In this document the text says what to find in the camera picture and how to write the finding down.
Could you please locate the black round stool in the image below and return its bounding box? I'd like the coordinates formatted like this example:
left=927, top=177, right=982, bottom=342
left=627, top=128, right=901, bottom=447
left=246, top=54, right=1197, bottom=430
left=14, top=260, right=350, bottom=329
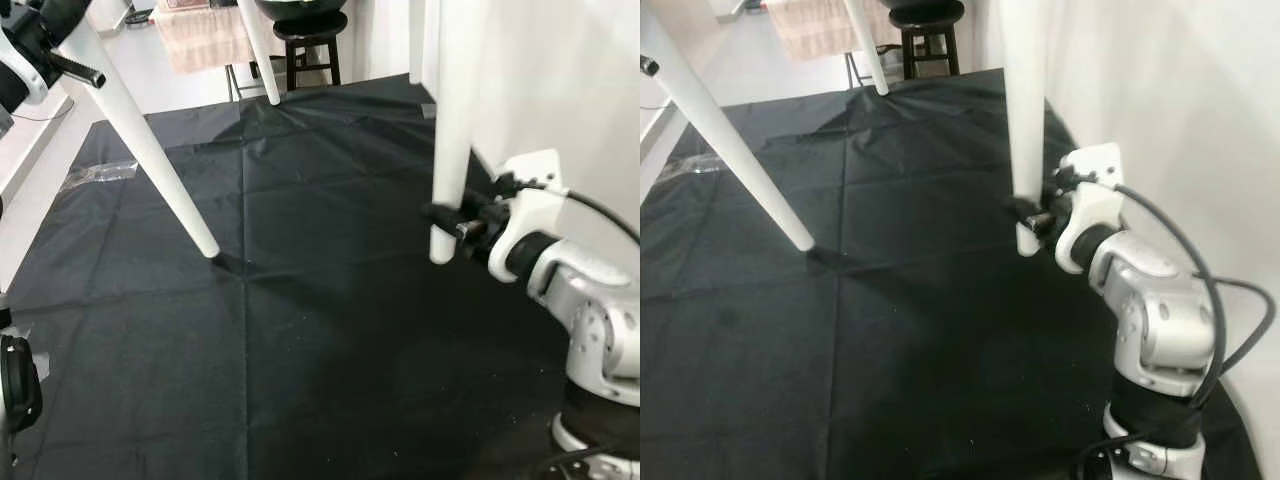
left=900, top=10, right=963, bottom=81
left=273, top=12, right=346, bottom=93

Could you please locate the clear plastic sheet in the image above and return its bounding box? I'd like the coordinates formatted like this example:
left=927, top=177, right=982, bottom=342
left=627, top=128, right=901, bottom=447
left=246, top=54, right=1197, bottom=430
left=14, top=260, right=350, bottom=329
left=60, top=160, right=136, bottom=191
left=655, top=152, right=721, bottom=181

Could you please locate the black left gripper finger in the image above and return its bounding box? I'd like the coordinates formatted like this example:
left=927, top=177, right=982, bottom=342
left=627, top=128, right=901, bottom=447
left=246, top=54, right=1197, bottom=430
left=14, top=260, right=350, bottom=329
left=42, top=0, right=96, bottom=39

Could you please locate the black tablecloth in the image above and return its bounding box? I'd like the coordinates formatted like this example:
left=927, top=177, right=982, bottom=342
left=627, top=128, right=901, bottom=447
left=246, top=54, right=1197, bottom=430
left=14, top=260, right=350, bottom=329
left=0, top=75, right=641, bottom=480
left=640, top=68, right=1266, bottom=480

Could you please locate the beige cloth covered table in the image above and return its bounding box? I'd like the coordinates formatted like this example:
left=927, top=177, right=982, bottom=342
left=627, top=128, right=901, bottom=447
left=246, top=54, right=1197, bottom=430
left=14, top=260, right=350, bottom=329
left=765, top=0, right=881, bottom=61
left=150, top=5, right=261, bottom=76

